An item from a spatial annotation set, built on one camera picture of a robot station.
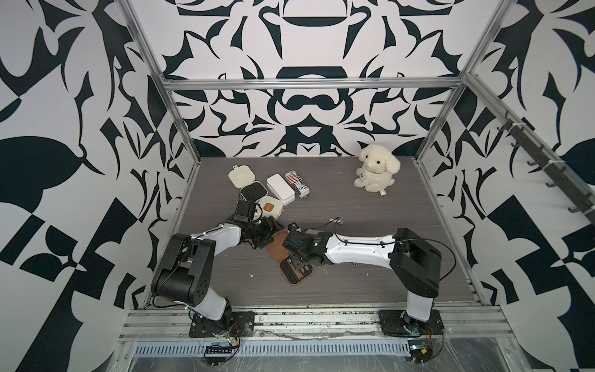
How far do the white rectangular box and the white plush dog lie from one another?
1.05ft

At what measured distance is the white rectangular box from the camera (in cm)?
104

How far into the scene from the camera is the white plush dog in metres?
0.96
